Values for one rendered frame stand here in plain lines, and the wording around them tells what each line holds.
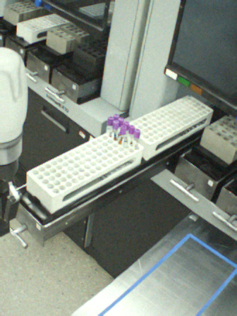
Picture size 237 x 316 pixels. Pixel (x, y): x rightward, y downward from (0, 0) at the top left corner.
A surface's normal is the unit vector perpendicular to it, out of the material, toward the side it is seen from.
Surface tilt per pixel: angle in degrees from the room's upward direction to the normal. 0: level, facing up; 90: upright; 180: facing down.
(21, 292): 0
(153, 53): 90
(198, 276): 0
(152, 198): 90
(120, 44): 90
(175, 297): 0
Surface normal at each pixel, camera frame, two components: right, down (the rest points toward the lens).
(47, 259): 0.15, -0.76
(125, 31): -0.70, 0.37
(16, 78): 0.83, 0.27
